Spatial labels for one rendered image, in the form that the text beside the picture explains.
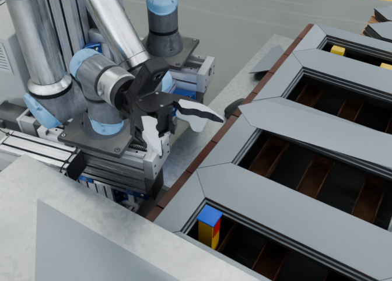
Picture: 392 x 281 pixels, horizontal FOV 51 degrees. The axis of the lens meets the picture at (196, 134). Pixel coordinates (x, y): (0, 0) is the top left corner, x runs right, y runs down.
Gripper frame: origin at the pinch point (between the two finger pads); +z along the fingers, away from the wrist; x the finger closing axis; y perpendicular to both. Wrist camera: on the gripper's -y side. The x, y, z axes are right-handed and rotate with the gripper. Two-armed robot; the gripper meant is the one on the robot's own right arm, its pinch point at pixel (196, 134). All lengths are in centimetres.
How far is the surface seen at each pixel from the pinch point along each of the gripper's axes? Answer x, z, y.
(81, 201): 5, -33, 42
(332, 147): -83, -5, 49
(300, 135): -80, -17, 50
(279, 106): -88, -34, 49
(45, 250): 20, -25, 41
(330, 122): -95, -14, 48
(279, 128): -77, -25, 50
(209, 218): -26, -13, 54
